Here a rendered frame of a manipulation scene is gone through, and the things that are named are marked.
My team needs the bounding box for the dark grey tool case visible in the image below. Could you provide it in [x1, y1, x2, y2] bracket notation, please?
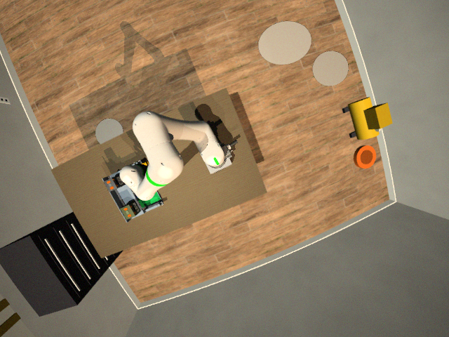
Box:
[104, 175, 125, 192]

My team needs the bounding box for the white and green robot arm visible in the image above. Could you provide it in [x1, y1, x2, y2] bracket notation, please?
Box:
[120, 111, 238, 200]

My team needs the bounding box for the grey shelf rack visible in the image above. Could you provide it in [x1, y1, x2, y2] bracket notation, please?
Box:
[102, 170, 163, 222]

